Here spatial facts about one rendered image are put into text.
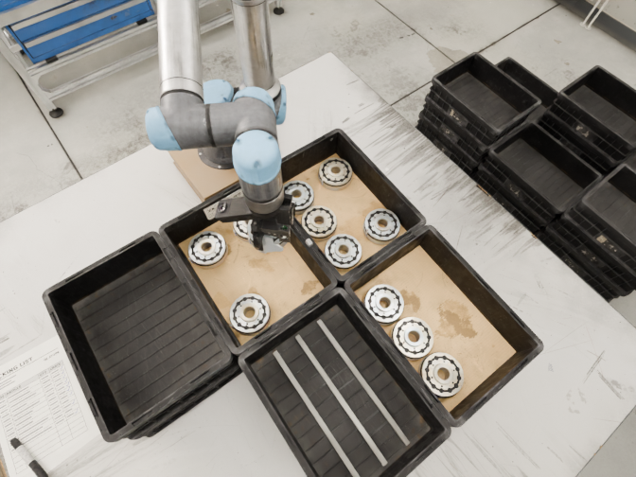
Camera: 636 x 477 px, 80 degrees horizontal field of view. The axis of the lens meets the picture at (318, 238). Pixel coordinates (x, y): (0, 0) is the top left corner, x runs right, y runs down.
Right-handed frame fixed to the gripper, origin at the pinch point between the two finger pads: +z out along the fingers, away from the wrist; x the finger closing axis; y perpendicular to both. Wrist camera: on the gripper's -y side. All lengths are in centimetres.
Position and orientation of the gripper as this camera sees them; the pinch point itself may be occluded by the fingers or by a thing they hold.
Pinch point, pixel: (264, 239)
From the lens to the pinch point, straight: 92.3
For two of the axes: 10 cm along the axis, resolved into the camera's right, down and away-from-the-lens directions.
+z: -0.3, 4.2, 9.1
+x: 1.5, -8.9, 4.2
